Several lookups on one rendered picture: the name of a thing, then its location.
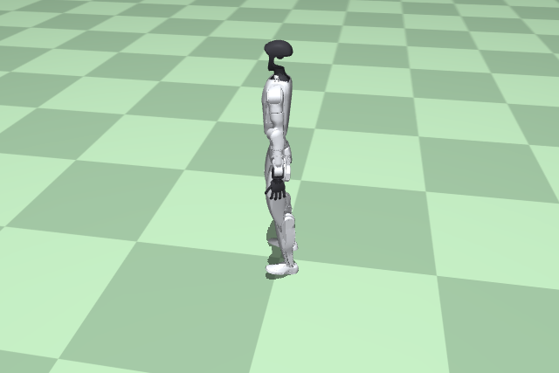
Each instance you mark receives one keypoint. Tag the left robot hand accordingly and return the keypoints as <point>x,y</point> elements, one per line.
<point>277,185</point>

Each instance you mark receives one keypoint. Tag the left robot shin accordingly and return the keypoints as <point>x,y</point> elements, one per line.
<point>286,238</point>

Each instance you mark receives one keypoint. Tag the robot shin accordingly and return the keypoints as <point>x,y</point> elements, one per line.
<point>286,238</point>
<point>289,207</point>

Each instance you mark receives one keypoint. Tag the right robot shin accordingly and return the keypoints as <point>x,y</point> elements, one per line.
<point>289,207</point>

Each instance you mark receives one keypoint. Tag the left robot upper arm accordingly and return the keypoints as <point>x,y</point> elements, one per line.
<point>275,100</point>

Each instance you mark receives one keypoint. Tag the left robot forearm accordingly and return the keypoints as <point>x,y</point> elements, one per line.
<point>277,147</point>

